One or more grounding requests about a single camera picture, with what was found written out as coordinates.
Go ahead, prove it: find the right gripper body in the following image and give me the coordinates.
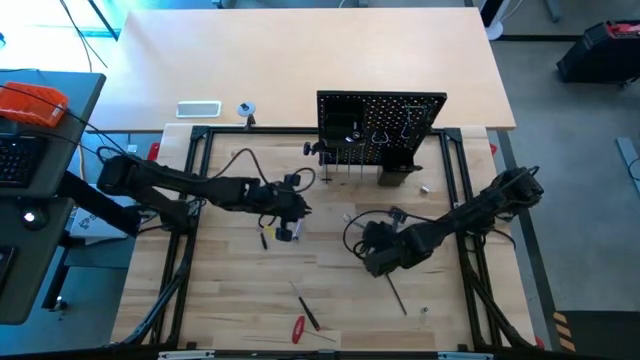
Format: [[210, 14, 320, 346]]
[[364, 234, 431, 279]]

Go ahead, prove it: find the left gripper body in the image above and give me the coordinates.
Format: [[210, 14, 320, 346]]
[[258, 183, 313, 224]]

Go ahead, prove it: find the blue T-handle hex key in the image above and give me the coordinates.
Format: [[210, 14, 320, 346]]
[[383, 272, 408, 317]]

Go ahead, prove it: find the long double-prong metal hook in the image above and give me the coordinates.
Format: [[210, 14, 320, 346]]
[[345, 144, 365, 181], [323, 144, 342, 184]]

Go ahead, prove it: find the black pegboard stand box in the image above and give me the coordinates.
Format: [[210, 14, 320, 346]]
[[377, 148, 425, 188]]

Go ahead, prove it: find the black pegboard shelf bin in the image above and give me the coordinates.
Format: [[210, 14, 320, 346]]
[[323, 97, 367, 146]]

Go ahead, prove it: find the white rectangular tray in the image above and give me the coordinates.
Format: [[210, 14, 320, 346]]
[[175, 100, 223, 119]]

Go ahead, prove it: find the light wood side table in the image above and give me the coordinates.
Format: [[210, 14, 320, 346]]
[[89, 7, 517, 132]]

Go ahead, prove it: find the black perforated pegboard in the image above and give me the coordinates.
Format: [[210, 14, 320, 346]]
[[316, 89, 449, 167]]

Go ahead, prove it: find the round black lit device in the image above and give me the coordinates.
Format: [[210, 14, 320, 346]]
[[19, 204, 49, 231]]

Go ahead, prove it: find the white stand base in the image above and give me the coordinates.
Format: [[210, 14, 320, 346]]
[[482, 0, 506, 41]]

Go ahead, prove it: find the dark grey desk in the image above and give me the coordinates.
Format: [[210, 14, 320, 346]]
[[0, 69, 107, 326]]

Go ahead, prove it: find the black keyboard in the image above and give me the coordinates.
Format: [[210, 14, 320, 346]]
[[0, 133, 49, 189]]

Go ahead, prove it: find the orange plastic case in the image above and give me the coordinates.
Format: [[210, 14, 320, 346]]
[[0, 81, 70, 128]]

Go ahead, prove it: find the black equipment case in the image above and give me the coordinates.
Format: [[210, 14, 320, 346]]
[[556, 19, 640, 85]]

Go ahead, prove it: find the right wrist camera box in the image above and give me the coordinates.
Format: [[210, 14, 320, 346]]
[[360, 219, 396, 251]]

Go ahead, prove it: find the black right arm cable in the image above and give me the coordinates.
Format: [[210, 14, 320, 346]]
[[342, 208, 436, 261]]

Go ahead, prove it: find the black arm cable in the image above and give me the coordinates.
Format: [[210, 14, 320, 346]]
[[342, 208, 436, 261], [202, 147, 319, 194]]

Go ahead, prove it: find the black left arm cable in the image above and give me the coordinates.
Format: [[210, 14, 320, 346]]
[[202, 147, 319, 194]]

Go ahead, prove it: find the black aluminium table frame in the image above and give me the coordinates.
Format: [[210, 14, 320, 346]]
[[119, 124, 539, 351]]

